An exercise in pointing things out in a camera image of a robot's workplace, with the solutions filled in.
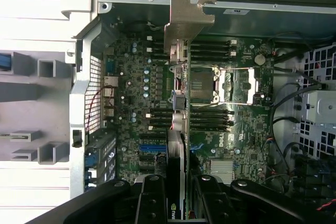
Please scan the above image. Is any thin red wire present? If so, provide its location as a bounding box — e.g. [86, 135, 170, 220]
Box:
[86, 85, 116, 133]

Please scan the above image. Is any grey parts rack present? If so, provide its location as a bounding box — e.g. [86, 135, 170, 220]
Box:
[0, 50, 70, 166]

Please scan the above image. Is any hard disk in blue caddy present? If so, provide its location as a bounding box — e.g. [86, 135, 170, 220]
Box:
[0, 54, 13, 71]

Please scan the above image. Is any blue expansion slot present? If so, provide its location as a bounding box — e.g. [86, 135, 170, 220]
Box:
[140, 144, 169, 153]

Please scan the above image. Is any green motherboard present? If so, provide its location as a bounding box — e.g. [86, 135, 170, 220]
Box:
[104, 28, 276, 183]

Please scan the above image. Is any metal disk bay cage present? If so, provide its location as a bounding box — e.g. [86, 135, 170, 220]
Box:
[299, 41, 336, 156]

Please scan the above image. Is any silver chipset heatsink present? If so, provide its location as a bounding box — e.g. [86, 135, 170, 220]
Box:
[209, 159, 234, 180]

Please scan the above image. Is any grey open PC case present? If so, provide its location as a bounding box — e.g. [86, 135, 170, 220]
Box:
[60, 0, 336, 224]

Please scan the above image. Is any green RAM stick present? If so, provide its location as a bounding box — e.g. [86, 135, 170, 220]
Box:
[0, 134, 28, 140]

